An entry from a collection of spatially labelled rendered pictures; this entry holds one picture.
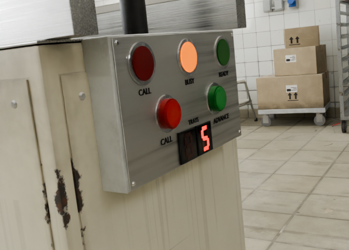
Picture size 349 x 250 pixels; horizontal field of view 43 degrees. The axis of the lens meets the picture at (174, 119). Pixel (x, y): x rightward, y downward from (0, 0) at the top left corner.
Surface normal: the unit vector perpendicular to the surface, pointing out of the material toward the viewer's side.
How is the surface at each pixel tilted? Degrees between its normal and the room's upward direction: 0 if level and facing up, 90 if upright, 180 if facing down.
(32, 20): 90
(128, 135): 90
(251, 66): 90
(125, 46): 90
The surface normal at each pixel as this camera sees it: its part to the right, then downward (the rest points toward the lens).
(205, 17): -0.54, 0.18
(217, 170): 0.83, 0.00
